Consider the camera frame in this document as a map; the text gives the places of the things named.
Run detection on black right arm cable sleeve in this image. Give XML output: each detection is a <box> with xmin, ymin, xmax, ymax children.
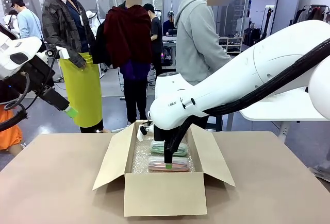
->
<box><xmin>169</xmin><ymin>38</ymin><xmax>330</xmax><ymax>158</ymax></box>

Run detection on small white background robot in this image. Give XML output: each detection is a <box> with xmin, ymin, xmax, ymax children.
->
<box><xmin>86</xmin><ymin>10</ymin><xmax>100</xmax><ymax>33</ymax></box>

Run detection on grey-sleeved right forearm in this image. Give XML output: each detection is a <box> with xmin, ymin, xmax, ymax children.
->
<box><xmin>206</xmin><ymin>43</ymin><xmax>233</xmax><ymax>75</ymax></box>

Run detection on large open cardboard box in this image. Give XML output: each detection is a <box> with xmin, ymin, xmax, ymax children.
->
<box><xmin>92</xmin><ymin>119</ymin><xmax>236</xmax><ymax>217</ymax></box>

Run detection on person in grey hoodie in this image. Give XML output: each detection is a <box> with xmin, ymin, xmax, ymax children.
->
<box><xmin>174</xmin><ymin>0</ymin><xmax>239</xmax><ymax>132</ymax></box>

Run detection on mannequin dark red top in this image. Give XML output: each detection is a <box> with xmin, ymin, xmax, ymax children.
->
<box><xmin>92</xmin><ymin>0</ymin><xmax>154</xmax><ymax>127</ymax></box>

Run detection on orange garment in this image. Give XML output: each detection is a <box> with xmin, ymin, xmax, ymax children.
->
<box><xmin>0</xmin><ymin>104</ymin><xmax>23</xmax><ymax>150</ymax></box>

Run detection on computer rack with lights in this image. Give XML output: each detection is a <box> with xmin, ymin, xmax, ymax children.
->
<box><xmin>161</xmin><ymin>44</ymin><xmax>177</xmax><ymax>69</ymax></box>

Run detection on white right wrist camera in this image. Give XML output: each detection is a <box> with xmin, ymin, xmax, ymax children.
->
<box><xmin>136</xmin><ymin>120</ymin><xmax>153</xmax><ymax>142</ymax></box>

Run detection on white shoe rack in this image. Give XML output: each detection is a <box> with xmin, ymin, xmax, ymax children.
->
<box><xmin>219</xmin><ymin>36</ymin><xmax>243</xmax><ymax>54</ymax></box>

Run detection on mannequin camouflage jacket yellow skirt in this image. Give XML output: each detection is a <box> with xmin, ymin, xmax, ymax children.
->
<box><xmin>42</xmin><ymin>0</ymin><xmax>104</xmax><ymax>134</ymax></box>

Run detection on person in black shirt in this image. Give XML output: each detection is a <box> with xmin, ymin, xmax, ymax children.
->
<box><xmin>143</xmin><ymin>2</ymin><xmax>164</xmax><ymax>80</ymax></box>

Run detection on green glasses case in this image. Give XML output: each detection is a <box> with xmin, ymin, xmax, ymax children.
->
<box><xmin>150</xmin><ymin>141</ymin><xmax>188</xmax><ymax>156</ymax></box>

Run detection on black bags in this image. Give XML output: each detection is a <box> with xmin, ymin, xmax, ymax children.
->
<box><xmin>243</xmin><ymin>27</ymin><xmax>263</xmax><ymax>46</ymax></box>

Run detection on black left arm cable sleeve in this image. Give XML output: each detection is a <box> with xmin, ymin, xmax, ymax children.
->
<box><xmin>0</xmin><ymin>102</ymin><xmax>29</xmax><ymax>132</ymax></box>

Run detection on seated person with cap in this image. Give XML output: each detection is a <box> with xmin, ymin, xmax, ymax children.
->
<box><xmin>162</xmin><ymin>11</ymin><xmax>179</xmax><ymax>36</ymax></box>

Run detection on grey plastic bag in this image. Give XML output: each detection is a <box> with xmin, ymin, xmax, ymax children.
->
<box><xmin>308</xmin><ymin>157</ymin><xmax>330</xmax><ymax>183</ymax></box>

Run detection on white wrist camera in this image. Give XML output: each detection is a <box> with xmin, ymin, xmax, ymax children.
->
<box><xmin>136</xmin><ymin>120</ymin><xmax>153</xmax><ymax>142</ymax></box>
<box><xmin>45</xmin><ymin>46</ymin><xmax>71</xmax><ymax>60</ymax></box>

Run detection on black arm cable sleeve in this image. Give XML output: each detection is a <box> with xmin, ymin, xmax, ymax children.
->
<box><xmin>0</xmin><ymin>102</ymin><xmax>29</xmax><ymax>132</ymax></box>
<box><xmin>169</xmin><ymin>38</ymin><xmax>330</xmax><ymax>158</ymax></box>

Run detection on pink glasses case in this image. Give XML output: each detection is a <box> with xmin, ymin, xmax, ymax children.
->
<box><xmin>147</xmin><ymin>156</ymin><xmax>192</xmax><ymax>173</ymax></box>

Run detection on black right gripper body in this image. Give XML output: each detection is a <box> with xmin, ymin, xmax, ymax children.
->
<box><xmin>153</xmin><ymin>125</ymin><xmax>173</xmax><ymax>150</ymax></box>

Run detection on black clothes rack with coats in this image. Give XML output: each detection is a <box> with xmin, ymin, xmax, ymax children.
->
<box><xmin>291</xmin><ymin>4</ymin><xmax>330</xmax><ymax>25</ymax></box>

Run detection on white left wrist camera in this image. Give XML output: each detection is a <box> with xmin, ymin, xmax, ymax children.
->
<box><xmin>45</xmin><ymin>46</ymin><xmax>71</xmax><ymax>60</ymax></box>

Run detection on clear bubble wrap sheet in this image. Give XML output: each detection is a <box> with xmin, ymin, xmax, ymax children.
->
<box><xmin>131</xmin><ymin>136</ymin><xmax>196</xmax><ymax>174</ymax></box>

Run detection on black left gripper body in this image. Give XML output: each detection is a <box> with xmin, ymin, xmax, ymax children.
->
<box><xmin>12</xmin><ymin>53</ymin><xmax>56</xmax><ymax>98</ymax></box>

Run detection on white side table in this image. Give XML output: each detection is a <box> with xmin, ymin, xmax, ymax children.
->
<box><xmin>239</xmin><ymin>86</ymin><xmax>327</xmax><ymax>142</ymax></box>

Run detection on black tripod stand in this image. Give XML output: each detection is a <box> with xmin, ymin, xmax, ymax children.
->
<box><xmin>261</xmin><ymin>6</ymin><xmax>274</xmax><ymax>41</ymax></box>

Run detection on person in light blue sweater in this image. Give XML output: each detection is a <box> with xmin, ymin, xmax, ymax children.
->
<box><xmin>10</xmin><ymin>0</ymin><xmax>43</xmax><ymax>41</ymax></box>

